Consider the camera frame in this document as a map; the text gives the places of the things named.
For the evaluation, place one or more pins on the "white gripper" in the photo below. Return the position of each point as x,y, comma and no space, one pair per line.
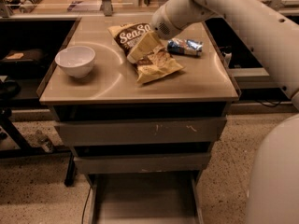
161,24

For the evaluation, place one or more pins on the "brown chip bag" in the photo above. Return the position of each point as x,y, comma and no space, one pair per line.
157,64

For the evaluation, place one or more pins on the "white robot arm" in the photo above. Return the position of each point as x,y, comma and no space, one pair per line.
274,41

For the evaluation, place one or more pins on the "grey drawer cabinet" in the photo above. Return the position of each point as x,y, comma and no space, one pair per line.
202,89

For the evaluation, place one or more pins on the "top drawer front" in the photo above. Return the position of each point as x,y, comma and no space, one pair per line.
139,131

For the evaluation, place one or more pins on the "middle drawer front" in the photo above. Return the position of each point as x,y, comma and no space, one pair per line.
142,163

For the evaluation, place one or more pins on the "open bottom drawer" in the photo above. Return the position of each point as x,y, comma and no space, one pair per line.
148,198

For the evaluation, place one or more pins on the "blue snack packet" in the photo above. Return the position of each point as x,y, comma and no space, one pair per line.
187,47

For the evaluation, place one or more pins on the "white bowl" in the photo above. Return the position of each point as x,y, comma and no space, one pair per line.
76,61

